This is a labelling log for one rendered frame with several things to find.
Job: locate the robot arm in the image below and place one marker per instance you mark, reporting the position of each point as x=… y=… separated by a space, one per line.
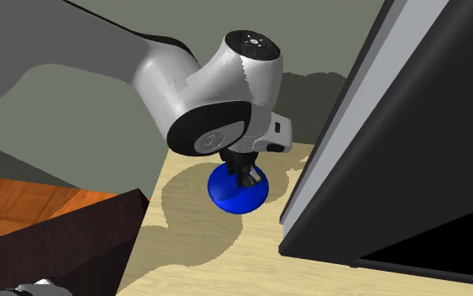
x=203 y=90

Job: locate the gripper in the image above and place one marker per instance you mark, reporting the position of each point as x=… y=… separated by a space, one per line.
x=238 y=162

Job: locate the blue bowl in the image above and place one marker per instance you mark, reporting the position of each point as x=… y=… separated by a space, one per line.
x=230 y=196

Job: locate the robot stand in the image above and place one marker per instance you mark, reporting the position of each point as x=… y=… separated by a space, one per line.
x=68 y=242

